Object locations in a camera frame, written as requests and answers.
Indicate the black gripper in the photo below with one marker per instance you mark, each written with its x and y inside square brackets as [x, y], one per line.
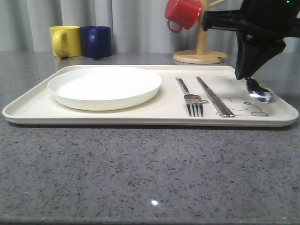
[264, 24]

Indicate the steel spoon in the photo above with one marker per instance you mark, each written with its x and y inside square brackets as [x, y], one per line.
[259, 93]

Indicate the steel fork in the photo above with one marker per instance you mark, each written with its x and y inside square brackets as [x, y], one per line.
[193, 102]

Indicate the white round plate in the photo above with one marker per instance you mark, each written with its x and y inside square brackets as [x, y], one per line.
[105, 88]

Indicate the wooden mug tree stand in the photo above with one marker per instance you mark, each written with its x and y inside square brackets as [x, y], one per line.
[201, 55]

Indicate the red ribbed mug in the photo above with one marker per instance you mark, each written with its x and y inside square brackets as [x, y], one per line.
[182, 14]

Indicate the beige rabbit serving tray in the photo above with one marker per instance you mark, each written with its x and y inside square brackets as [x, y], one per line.
[37, 106]

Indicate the grey curtain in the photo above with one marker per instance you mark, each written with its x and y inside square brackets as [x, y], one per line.
[138, 26]

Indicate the dark blue mug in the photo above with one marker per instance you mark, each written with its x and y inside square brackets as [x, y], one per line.
[96, 41]

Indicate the yellow mug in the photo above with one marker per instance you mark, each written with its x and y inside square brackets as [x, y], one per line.
[65, 41]

